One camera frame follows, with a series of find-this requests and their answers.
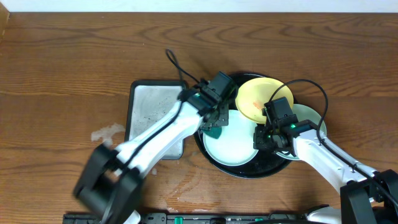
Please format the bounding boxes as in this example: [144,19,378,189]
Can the green yellow sponge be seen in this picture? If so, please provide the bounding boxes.
[203,127,222,139]

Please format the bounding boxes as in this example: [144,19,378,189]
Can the light blue front plate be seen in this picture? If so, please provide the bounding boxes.
[203,110,259,166]

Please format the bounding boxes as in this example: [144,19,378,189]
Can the light blue plate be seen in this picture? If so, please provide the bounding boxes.
[276,103,321,161]
[203,110,259,166]

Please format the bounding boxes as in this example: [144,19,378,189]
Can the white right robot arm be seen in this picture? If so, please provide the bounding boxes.
[254,120,397,223]

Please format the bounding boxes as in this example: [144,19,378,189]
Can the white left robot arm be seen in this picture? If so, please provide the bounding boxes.
[73,89,230,223]

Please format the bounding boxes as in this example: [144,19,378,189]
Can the round black tray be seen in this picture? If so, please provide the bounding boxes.
[193,71,292,179]

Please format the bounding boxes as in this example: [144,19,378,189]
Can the black rectangular soapy tray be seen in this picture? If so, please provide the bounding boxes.
[124,80,182,141]

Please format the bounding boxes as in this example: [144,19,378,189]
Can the yellow plate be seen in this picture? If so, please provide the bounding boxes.
[235,78,283,124]

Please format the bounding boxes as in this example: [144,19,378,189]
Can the light blue right plate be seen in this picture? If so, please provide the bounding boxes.
[276,103,321,161]

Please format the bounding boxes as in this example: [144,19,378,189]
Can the black rail at table edge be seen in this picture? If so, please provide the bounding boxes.
[62,213,307,224]

